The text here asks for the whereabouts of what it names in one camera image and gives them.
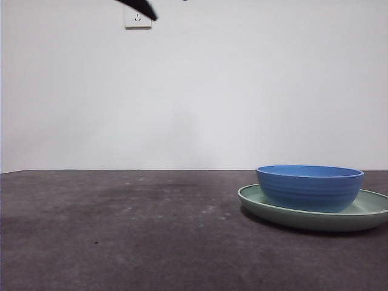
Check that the blue ribbed bowl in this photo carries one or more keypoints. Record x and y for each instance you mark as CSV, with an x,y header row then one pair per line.
x,y
309,191

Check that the green shallow plate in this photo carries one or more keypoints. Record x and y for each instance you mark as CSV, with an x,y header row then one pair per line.
x,y
303,221

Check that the white wall power socket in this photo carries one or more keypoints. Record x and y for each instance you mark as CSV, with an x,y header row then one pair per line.
x,y
135,25

